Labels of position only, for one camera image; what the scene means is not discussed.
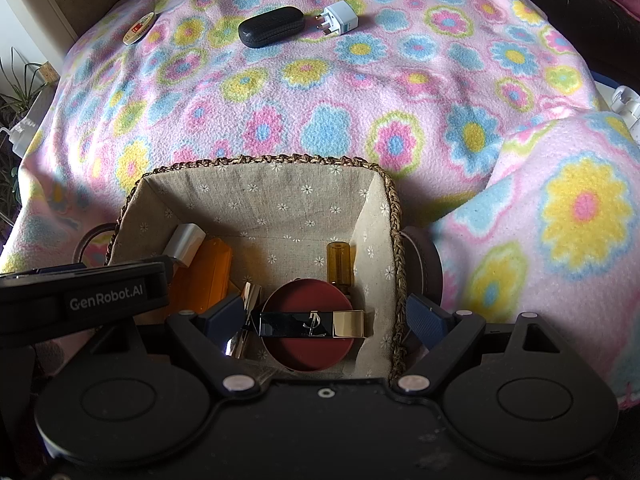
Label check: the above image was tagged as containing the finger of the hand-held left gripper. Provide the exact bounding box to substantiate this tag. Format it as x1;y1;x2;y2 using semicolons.
0;261;88;278

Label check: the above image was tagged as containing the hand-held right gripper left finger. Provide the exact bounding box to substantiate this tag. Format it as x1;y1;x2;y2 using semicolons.
80;294;261;402

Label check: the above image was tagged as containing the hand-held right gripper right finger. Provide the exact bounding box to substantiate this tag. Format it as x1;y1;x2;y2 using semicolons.
390;294;568;398

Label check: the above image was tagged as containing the black and gold lipstick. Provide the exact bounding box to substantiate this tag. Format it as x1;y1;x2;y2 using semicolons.
257;310;366;340

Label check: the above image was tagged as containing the round maroon compact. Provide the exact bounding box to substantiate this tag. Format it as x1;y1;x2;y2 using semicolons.
260;280;356;373

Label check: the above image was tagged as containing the small white box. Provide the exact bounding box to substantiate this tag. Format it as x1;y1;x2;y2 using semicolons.
162;224;207;268

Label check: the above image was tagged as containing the small amber bottle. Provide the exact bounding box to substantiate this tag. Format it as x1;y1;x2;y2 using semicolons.
326;241;357;295

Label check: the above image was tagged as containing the woven basket with fabric lining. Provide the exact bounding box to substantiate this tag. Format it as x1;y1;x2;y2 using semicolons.
75;155;445;386

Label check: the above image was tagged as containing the black hard case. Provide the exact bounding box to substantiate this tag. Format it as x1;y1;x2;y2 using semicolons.
238;6;307;50

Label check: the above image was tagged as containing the white travel plug adapter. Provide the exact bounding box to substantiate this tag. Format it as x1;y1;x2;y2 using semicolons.
312;1;361;38

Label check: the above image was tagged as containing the white plastic object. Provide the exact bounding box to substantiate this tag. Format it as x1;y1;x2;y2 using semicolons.
0;87;53;157
609;85;640;137

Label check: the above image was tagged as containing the green potted plant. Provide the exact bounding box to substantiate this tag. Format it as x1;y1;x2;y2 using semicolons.
0;47;51;211

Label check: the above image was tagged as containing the pink floral fleece blanket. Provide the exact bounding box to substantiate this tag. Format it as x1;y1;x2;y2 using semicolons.
0;0;640;411

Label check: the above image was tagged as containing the round printed badge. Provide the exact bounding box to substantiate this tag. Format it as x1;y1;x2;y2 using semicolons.
122;11;157;46

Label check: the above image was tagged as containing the blue object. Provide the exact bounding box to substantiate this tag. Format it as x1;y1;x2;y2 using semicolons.
592;72;626;92

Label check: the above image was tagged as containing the black sofa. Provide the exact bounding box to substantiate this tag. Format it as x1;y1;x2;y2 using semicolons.
485;0;640;83

